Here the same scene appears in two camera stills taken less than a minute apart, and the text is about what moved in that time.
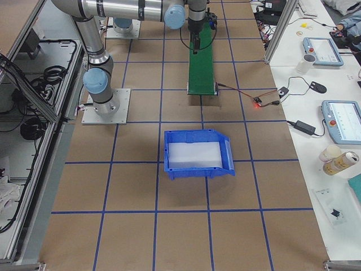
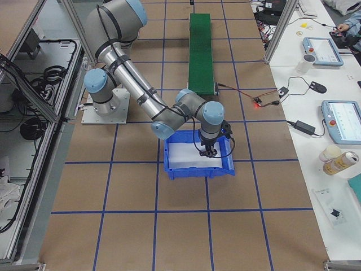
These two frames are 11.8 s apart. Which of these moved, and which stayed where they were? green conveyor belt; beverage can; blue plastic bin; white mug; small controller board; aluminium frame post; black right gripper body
Moved: black right gripper body
Stayed: green conveyor belt; beverage can; white mug; blue plastic bin; aluminium frame post; small controller board
